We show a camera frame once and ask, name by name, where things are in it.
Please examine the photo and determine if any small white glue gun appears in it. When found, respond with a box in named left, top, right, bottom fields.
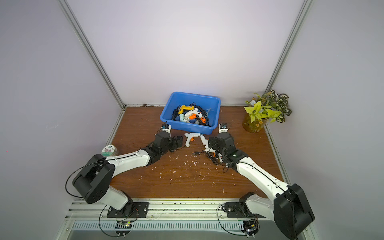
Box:
left=185, top=133, right=201, bottom=148

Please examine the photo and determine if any mint glue gun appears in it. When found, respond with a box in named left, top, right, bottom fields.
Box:
left=179, top=114, right=189, bottom=123

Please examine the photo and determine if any white glue gun red switch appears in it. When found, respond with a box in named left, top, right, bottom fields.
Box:
left=184, top=109, right=203, bottom=123

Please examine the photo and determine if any yellow glue gun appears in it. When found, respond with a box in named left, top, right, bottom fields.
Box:
left=178, top=105, right=195, bottom=114

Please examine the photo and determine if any white orange glue gun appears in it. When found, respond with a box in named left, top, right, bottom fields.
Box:
left=200, top=135, right=215, bottom=153

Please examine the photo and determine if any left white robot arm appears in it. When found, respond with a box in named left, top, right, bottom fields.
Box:
left=72, top=131, right=184, bottom=211

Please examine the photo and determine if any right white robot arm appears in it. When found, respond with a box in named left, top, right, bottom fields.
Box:
left=201, top=132, right=315, bottom=240

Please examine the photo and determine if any blue plastic storage box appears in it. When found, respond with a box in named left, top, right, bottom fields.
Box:
left=160, top=92, right=221, bottom=135

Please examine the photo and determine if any glass jar floral lid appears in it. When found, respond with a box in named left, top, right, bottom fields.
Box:
left=101, top=145, right=119, bottom=158

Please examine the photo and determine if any potted green plant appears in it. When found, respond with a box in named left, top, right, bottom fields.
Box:
left=243, top=90, right=292, bottom=133

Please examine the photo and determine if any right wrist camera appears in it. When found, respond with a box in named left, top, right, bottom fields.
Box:
left=219, top=123, right=231, bottom=134

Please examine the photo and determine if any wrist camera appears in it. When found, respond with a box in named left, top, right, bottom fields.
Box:
left=219, top=123, right=231, bottom=134
left=161, top=122, right=172, bottom=134

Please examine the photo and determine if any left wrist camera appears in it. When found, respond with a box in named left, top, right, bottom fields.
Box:
left=161, top=122, right=172, bottom=134

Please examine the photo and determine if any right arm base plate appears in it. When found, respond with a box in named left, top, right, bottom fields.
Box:
left=221, top=202, right=265, bottom=219

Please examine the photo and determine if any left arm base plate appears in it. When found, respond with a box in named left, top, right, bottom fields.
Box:
left=107, top=202, right=150, bottom=219

